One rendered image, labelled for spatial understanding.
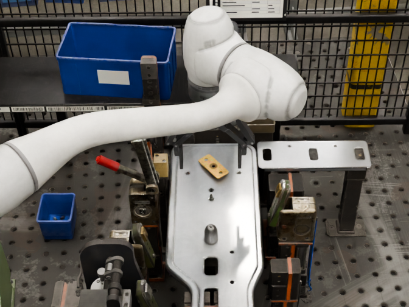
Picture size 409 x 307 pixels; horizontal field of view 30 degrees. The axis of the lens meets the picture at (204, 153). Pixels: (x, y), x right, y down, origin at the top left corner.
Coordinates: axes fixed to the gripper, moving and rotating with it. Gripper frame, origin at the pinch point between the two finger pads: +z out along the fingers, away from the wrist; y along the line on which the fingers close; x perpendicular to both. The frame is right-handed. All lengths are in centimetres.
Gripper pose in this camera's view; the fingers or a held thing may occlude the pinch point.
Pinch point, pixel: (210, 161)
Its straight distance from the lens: 178.5
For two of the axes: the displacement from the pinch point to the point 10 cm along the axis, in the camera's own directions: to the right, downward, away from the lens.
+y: 10.0, -0.1, -0.2
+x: 0.1, -7.1, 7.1
